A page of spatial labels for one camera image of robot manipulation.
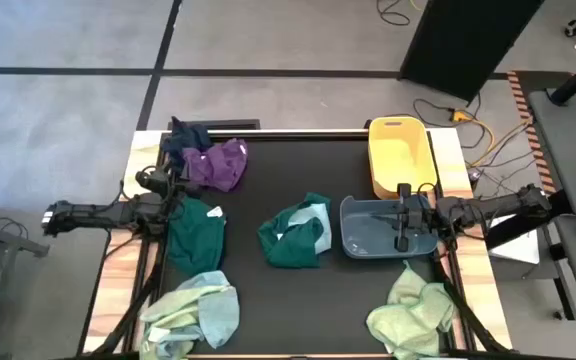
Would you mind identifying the white paper sheet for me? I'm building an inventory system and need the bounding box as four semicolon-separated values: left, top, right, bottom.
486;213;542;266

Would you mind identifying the grey metal table leg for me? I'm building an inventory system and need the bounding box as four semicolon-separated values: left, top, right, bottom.
0;218;51;259

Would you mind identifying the black floor cable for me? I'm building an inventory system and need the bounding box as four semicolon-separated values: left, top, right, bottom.
411;92;485;150

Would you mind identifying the black cabinet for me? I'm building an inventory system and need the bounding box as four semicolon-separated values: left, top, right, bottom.
399;0;545;104

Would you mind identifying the black looped cable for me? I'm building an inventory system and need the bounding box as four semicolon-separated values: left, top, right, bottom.
375;0;413;27

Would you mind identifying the blue plastic basket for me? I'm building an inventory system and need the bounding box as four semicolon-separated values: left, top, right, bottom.
338;194;440;260

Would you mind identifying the light blue towel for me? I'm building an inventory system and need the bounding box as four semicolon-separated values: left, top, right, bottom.
175;269;242;350
273;201;334;255

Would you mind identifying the yellow cable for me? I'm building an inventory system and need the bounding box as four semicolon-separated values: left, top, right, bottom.
449;108;534;170

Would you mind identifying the yellow plastic basket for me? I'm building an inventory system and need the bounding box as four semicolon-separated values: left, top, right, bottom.
367;115;440;201

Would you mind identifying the black frame strut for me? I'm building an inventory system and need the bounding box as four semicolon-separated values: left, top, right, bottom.
440;277;512;355
90;239;167;357

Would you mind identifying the light green towel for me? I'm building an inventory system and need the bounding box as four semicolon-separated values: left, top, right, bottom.
365;259;457;360
139;283;232;360

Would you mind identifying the purple towel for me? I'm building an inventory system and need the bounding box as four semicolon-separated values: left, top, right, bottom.
181;138;249;194

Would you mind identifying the grey desk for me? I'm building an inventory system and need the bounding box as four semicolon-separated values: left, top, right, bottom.
526;85;576;342

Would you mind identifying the dark green towel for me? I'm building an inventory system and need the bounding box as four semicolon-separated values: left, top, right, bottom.
166;194;228;277
257;192;333;270

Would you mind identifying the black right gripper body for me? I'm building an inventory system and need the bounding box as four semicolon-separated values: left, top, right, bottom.
393;183;439;253

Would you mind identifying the navy blue towel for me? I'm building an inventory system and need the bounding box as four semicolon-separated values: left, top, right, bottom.
163;116;215;157

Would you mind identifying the black table mat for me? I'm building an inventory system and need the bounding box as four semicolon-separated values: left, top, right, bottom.
160;132;457;357

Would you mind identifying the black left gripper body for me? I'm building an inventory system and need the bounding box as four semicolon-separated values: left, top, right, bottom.
135;164;183;201

